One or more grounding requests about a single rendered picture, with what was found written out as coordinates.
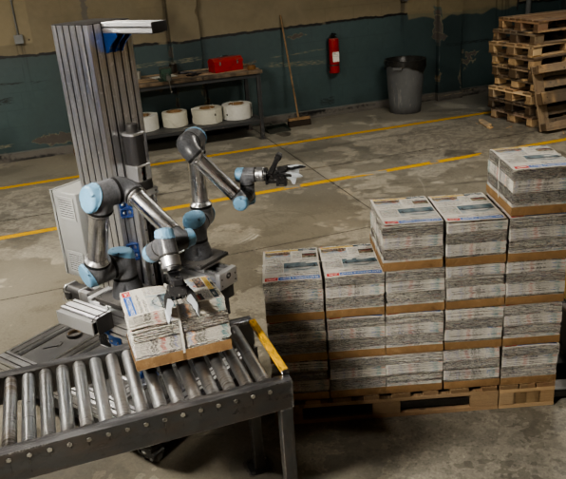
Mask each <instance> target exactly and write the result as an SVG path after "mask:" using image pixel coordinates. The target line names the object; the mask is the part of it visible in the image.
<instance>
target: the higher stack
mask: <svg viewBox="0 0 566 479"><path fill-rule="evenodd" d="M489 154H490V155H489V160H488V166H487V167H488V171H487V173H488V174H487V178H488V182H487V184H488V185H489V186H490V187H491V188H492V189H493V190H494V191H495V192H496V193H497V194H498V197H499V196H500V197H501V198H502V199H503V200H504V201H505V202H506V203H507V204H509V205H510V206H511V207H524V206H537V205H550V204H562V203H566V158H564V157H562V156H561V154H558V153H557V152H556V151H555V150H554V149H552V148H551V147H549V146H547V145H530V146H518V147H505V148H497V149H490V151H489ZM486 197H487V198H488V199H489V200H490V201H491V202H492V203H494V204H495V205H496V206H497V207H498V209H499V210H500V211H501V212H502V213H503V214H504V215H505V216H506V217H507V218H508V225H507V227H508V228H507V243H506V252H507V253H508V256H509V254H517V253H531V252H544V251H556V250H566V212H562V213H550V214H538V215H526V216H514V217H511V216H510V215H509V214H508V213H507V212H506V211H505V210H504V209H503V208H502V207H501V206H500V205H499V204H498V203H497V202H496V201H495V200H494V199H493V198H492V197H491V196H490V195H489V194H486ZM565 261H566V258H563V259H539V260H526V261H513V262H508V261H506V262H505V271H504V272H505V274H504V283H505V284H506V286H505V297H525V296H537V295H551V294H564V291H565V290H564V288H565V278H566V277H565V276H566V269H565V266H566V262H565ZM505 304H506V302H505ZM505 304H504V305H503V307H504V309H503V322H502V326H501V327H502V330H501V337H502V339H504V338H515V337H528V336H542V335H559V332H560V330H561V329H560V327H561V325H560V322H561V320H562V312H561V310H562V308H561V307H562V302H561V301H554V302H541V303H528V304H516V305H505ZM559 345H560V344H559V343H558V342H549V343H537V344H524V345H512V346H502V345H501V346H500V350H499V352H500V372H499V375H500V378H507V377H519V376H532V375H546V374H556V372H557V354H558V353H559ZM555 384H556V382H555V381H548V382H536V383H523V384H511V385H498V389H499V398H498V408H499V409H507V408H519V407H532V406H544V405H554V393H555Z"/></svg>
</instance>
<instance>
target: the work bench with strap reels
mask: <svg viewBox="0 0 566 479"><path fill-rule="evenodd" d="M223 56H225V57H223ZM207 63H208V68H202V69H194V70H185V71H196V73H198V72H201V74H199V75H198V76H197V75H195V76H186V75H187V74H177V73H174V74H171V78H172V81H170V85H171V88H173V87H181V86H195V85H203V84H211V83H218V82H226V81H233V80H241V79H243V81H244V91H245V101H229V102H227V103H224V104H222V105H199V106H196V107H193V108H191V112H192V119H188V118H187V110H186V109H183V108H175V109H168V110H164V111H163V112H162V113H161V117H162V123H159V118H158V113H157V112H143V113H142V114H143V120H144V127H145V134H146V140H151V139H157V138H164V137H170V136H177V135H180V134H182V133H183V132H184V131H185V130H186V129H187V128H190V127H193V126H196V127H199V128H201V129H202V130H203V131H210V130H217V129H223V128H229V127H236V126H243V125H247V126H248V128H246V129H247V130H253V128H252V125H255V124H259V126H260V138H259V139H260V140H263V139H267V138H266V137H265V128H264V116H263V104H262V92H261V80H260V73H262V69H260V68H257V67H256V68H255V69H252V70H248V69H247V65H249V64H243V58H242V57H241V55H232V56H230V55H229V56H228V55H222V57H221V56H220V57H218V58H212V59H209V60H208V61H207ZM158 78H160V75H159V74H154V75H145V76H142V77H141V78H140V80H138V82H139V89H140V92H143V91H150V90H158V89H166V88H170V86H169V82H160V81H159V80H158ZM249 78H256V91H257V102H258V114H259V117H258V116H257V115H255V114H254V113H253V109H252V103H251V102H250V96H249V85H248V79H249Z"/></svg>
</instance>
